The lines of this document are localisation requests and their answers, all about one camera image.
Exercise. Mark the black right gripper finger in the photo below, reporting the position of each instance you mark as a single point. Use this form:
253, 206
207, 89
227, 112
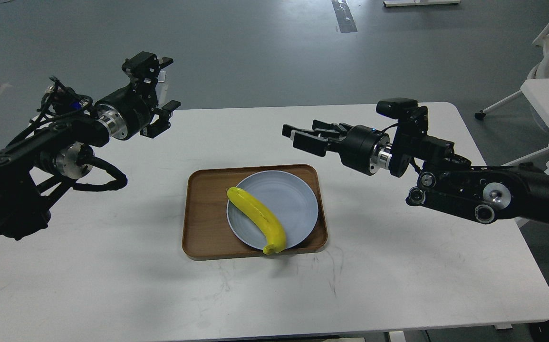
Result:
310, 141
331, 130

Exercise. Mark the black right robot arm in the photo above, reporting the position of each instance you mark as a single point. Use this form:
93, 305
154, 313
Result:
446, 182

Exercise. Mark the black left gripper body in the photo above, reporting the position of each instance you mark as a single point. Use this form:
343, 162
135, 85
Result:
134, 107

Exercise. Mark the yellow banana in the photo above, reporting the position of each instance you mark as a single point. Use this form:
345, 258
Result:
267, 222

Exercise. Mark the brown wooden tray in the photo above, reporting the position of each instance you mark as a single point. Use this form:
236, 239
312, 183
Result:
206, 231

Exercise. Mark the light blue plate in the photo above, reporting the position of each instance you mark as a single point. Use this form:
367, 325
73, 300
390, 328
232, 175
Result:
291, 199

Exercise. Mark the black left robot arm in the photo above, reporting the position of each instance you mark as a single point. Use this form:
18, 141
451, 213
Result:
55, 153

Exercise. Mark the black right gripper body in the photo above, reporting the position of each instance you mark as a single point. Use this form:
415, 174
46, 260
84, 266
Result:
361, 148

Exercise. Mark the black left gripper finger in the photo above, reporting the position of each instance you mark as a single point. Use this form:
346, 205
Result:
162, 123
144, 69

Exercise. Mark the white table base far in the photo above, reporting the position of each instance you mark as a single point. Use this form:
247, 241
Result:
405, 3

